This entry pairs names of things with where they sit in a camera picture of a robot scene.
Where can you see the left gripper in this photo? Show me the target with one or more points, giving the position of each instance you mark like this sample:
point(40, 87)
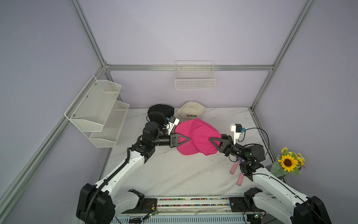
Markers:
point(173, 140)

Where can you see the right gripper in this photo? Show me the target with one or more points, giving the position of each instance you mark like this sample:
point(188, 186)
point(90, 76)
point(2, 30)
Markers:
point(226, 146)

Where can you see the magenta cap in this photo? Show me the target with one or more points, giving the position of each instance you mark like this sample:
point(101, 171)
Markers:
point(199, 133)

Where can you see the plain black cap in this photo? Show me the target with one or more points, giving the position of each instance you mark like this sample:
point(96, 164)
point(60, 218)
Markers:
point(160, 113)

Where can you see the cream Colorado cap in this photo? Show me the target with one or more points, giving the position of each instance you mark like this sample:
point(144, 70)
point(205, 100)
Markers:
point(191, 110)

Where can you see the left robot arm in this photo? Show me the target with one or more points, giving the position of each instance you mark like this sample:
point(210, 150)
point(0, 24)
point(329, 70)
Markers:
point(99, 204)

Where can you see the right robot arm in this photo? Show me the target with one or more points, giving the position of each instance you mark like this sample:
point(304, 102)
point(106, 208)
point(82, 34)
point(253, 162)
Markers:
point(286, 204)

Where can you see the purple pink garden fork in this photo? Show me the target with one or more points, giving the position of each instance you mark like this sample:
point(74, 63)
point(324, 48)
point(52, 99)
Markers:
point(234, 167)

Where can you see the sunflower bouquet in pot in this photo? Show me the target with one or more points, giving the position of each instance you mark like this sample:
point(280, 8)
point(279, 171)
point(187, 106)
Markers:
point(288, 162)

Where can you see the white two-tier mesh shelf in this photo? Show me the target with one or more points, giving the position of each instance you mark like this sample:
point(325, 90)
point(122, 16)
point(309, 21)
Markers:
point(98, 113)

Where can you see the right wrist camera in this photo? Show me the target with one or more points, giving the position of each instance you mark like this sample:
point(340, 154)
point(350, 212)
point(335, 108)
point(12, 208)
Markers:
point(236, 130)

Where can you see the aluminium front rail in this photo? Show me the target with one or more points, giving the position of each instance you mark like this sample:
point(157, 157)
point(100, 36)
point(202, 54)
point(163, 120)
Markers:
point(196, 206)

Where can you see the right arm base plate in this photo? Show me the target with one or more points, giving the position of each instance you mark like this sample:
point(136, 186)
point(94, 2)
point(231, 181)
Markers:
point(241, 204)

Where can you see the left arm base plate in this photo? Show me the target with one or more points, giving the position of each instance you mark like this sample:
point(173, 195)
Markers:
point(144, 206)

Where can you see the white wire wall basket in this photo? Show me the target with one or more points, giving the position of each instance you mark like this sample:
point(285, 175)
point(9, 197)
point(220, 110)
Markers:
point(194, 75)

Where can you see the aluminium cage frame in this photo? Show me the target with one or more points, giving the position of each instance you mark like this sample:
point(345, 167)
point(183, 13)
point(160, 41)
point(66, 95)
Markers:
point(21, 183)

